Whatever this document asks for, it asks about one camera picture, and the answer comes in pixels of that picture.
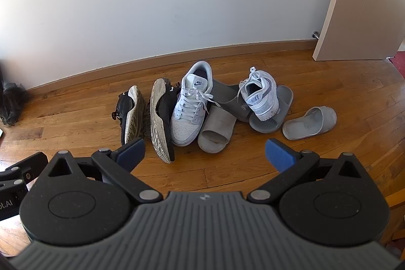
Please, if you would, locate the black tulle bunch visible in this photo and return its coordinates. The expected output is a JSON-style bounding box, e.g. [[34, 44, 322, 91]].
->
[[0, 82, 30, 127]]

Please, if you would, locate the white laced sneaker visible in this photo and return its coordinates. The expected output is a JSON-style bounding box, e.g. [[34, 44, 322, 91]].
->
[[171, 60, 214, 147], [238, 67, 279, 122]]

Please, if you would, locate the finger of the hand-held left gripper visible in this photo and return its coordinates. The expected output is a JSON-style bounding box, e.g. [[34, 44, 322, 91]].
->
[[0, 152, 49, 186]]

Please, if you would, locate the light grey slide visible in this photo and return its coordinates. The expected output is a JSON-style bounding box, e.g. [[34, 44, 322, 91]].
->
[[198, 106, 237, 154], [281, 106, 337, 141]]

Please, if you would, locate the black sneaker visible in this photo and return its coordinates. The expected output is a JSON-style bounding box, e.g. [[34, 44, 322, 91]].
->
[[149, 78, 182, 164], [111, 85, 146, 146]]

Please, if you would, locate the red carpet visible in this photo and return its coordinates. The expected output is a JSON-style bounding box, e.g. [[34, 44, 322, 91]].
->
[[389, 50, 405, 78]]

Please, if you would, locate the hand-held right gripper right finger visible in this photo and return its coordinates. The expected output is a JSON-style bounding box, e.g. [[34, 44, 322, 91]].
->
[[246, 138, 364, 205]]

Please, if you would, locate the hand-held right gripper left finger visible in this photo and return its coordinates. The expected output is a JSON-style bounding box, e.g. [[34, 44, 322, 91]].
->
[[44, 137, 163, 204]]

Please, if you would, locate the beige door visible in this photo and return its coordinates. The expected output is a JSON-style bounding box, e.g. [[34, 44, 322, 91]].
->
[[313, 0, 405, 61]]

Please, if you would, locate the dark grey printed slide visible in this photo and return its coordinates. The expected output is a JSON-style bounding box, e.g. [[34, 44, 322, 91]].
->
[[248, 85, 294, 134], [207, 78, 252, 123]]

